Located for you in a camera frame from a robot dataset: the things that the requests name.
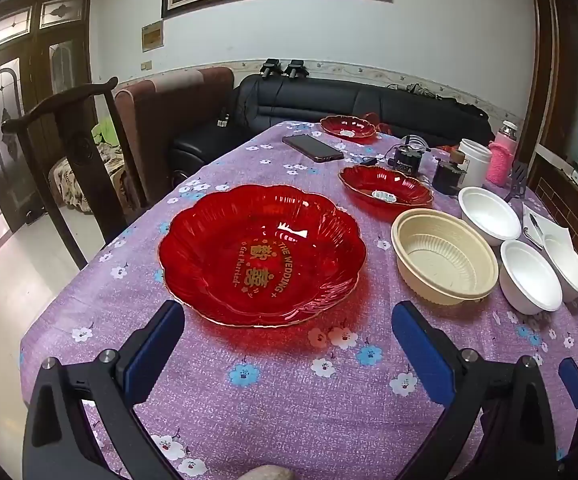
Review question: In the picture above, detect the black smartphone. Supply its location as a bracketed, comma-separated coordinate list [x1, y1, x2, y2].
[282, 134, 345, 163]

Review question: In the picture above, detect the beige plastic bowl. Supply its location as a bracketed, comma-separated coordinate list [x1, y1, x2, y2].
[390, 208, 500, 307]

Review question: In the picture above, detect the small red plate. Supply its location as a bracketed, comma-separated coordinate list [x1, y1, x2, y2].
[319, 115, 379, 141]

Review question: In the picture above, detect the dark wooden chair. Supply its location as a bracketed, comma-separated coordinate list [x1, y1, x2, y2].
[1, 76, 150, 271]

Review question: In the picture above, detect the black electronic device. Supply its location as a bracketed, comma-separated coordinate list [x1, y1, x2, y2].
[386, 135, 427, 176]

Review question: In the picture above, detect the patterned blanket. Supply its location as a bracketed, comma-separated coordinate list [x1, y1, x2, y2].
[49, 150, 130, 211]

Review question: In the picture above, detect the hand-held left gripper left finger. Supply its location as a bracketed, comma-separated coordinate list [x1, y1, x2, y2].
[21, 300, 186, 480]

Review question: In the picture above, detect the black leather sofa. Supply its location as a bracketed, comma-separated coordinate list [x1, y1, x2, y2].
[171, 74, 495, 181]

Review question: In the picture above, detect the medium red plate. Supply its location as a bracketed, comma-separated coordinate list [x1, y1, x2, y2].
[338, 164, 435, 208]

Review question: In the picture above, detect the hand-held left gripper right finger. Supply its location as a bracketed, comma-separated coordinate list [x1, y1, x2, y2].
[391, 301, 557, 480]

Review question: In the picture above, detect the white foam bowl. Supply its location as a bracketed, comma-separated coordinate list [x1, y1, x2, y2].
[543, 234, 578, 303]
[499, 239, 564, 316]
[458, 186, 522, 247]

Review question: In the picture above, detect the purple floral tablecloth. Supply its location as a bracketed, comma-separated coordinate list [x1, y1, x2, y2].
[19, 120, 578, 480]

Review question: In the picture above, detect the large red plate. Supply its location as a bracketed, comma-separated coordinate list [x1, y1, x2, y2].
[158, 184, 367, 328]

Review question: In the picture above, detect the wooden glass door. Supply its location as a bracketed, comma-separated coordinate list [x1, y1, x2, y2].
[0, 0, 94, 233]

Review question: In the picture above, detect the brown armchair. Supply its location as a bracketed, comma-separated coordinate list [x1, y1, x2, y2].
[114, 66, 235, 206]

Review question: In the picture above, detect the green cushion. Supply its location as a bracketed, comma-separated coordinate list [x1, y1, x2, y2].
[91, 117, 120, 146]

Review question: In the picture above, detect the pink sleeved bottle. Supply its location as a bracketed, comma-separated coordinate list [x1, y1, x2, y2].
[486, 121, 519, 184]

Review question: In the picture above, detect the white plastic tub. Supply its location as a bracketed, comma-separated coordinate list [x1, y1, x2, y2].
[456, 138, 492, 188]

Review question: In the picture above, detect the black round container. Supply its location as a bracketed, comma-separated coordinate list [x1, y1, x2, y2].
[431, 152, 467, 196]

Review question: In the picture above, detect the small gold wall plaque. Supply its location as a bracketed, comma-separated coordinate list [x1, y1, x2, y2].
[141, 20, 165, 52]

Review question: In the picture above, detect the white paper sheet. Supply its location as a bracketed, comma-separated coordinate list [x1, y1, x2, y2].
[522, 203, 572, 246]

